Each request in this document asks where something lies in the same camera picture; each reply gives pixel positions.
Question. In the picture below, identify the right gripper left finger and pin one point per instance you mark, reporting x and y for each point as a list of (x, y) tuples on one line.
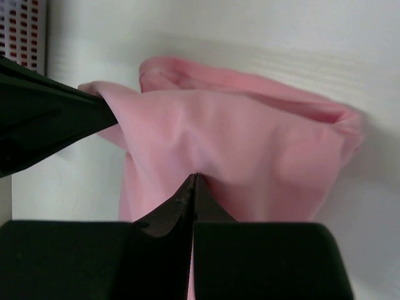
[(146, 259)]

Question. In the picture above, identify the pink t shirt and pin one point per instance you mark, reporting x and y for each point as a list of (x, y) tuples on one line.
[(267, 151)]

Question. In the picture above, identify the white laundry basket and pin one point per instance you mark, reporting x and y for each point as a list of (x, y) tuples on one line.
[(23, 32)]

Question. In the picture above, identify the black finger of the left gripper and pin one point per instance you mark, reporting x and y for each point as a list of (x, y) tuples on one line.
[(40, 116)]

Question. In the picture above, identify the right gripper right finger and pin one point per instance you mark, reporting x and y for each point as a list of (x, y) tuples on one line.
[(263, 260)]

